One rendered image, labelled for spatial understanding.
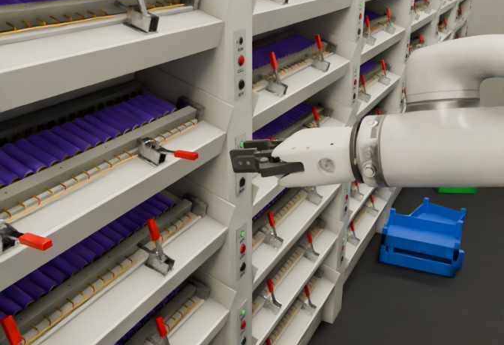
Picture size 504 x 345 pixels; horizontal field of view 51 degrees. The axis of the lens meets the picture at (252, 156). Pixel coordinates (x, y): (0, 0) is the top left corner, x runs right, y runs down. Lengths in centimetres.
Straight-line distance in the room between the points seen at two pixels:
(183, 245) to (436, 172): 50
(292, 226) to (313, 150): 79
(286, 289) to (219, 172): 59
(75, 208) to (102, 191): 5
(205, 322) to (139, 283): 26
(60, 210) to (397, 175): 40
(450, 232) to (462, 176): 185
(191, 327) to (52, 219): 47
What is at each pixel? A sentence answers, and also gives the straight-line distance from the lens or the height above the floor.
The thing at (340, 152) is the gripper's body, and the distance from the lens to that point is 60.
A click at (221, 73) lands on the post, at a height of 104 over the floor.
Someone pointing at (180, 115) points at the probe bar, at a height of 97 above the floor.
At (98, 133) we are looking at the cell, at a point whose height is 98.
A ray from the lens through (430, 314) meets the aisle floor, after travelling 208.
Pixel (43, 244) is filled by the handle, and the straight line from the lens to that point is 56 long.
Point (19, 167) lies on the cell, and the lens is 71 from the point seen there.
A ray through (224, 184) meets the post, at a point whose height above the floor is 83.
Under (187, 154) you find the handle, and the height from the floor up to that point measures 96.
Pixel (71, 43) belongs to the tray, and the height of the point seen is 113.
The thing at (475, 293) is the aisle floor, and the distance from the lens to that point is 224.
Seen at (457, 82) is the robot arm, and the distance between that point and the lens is 58.
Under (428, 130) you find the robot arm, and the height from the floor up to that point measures 106.
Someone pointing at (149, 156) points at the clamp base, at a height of 95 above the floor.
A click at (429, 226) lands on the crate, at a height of 10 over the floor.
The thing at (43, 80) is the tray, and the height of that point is 110.
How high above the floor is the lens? 123
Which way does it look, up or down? 22 degrees down
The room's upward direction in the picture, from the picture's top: straight up
